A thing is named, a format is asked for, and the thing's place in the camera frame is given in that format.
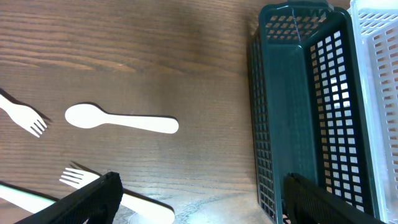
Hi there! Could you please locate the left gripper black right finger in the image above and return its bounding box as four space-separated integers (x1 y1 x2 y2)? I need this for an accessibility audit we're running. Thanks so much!
284 174 383 224

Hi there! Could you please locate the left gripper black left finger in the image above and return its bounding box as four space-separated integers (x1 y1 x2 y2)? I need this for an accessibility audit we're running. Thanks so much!
16 172 123 224

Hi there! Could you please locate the clear perforated plastic basket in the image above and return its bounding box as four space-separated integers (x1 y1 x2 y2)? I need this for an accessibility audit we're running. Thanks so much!
349 0 397 223

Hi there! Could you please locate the wooden fork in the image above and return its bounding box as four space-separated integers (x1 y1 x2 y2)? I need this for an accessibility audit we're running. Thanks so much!
1 185 55 213
1 95 47 138
58 167 176 224

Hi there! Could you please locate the black perforated plastic basket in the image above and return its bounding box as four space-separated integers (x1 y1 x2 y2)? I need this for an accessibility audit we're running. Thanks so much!
248 1 381 223

